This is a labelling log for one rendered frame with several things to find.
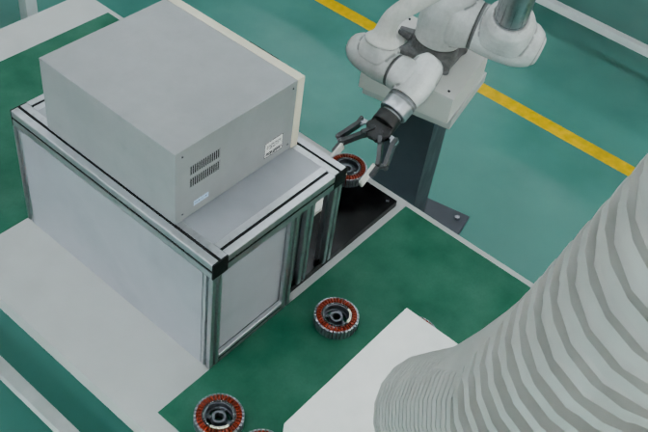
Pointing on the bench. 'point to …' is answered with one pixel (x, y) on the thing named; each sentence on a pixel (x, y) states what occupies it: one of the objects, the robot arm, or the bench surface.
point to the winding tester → (172, 104)
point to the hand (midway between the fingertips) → (347, 169)
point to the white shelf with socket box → (366, 378)
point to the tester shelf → (300, 171)
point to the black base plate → (349, 221)
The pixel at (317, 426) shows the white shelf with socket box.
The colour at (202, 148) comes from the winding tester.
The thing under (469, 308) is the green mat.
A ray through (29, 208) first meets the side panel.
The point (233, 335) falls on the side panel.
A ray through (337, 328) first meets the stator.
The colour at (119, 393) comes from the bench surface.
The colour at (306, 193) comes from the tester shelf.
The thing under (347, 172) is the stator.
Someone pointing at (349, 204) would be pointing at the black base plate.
